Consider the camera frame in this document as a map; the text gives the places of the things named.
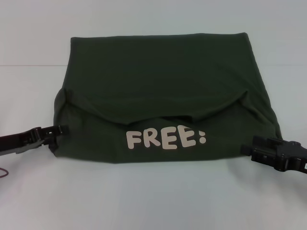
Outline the dark green t-shirt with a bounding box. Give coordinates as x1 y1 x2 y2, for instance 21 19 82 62
49 32 283 166

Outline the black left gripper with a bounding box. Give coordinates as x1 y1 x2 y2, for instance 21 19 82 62
0 125 70 156

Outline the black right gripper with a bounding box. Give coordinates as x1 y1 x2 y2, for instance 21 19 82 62
240 135 307 174

